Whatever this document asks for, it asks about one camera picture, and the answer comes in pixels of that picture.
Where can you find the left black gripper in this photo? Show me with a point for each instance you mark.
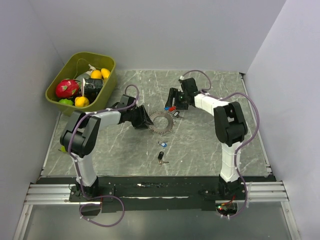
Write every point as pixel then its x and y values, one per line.
pixel 143 120

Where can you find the red dragon fruit toy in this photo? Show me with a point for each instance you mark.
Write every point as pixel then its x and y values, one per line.
pixel 67 88

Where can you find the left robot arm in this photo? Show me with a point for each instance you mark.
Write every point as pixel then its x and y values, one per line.
pixel 80 135

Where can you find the green pear toy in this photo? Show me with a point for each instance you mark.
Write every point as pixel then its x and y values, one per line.
pixel 63 149

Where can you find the aluminium rail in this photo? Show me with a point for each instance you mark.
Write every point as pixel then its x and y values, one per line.
pixel 48 214

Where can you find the black wrapped cup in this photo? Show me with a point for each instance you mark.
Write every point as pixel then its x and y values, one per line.
pixel 91 87

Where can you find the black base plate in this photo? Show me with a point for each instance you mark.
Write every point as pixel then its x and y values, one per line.
pixel 150 193

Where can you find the red key tag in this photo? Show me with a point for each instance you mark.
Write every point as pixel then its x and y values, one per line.
pixel 171 109

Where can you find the green lime toy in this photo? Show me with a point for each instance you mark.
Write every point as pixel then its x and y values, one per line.
pixel 66 101

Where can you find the olive green plastic bin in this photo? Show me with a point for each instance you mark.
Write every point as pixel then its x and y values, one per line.
pixel 77 65

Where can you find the yellow lemon toy back left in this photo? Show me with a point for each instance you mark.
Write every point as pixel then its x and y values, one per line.
pixel 96 74

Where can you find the yellow lemon toy front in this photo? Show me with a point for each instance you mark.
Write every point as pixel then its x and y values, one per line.
pixel 81 101

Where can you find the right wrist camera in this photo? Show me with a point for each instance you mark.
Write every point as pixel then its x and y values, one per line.
pixel 182 87

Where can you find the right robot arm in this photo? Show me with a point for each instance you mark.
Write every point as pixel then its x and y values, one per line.
pixel 229 124

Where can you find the grey spray bottle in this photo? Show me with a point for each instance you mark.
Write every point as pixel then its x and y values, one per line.
pixel 85 75

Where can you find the black white key tag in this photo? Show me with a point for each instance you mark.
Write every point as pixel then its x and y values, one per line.
pixel 177 115

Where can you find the yellow lemon toy back right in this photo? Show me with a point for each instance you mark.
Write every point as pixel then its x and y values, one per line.
pixel 105 73

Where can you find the yellow lemon toy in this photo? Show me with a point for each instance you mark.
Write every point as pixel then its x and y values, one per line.
pixel 96 74
pixel 81 101
pixel 105 73

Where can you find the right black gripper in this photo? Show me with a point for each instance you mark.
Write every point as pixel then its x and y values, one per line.
pixel 173 93

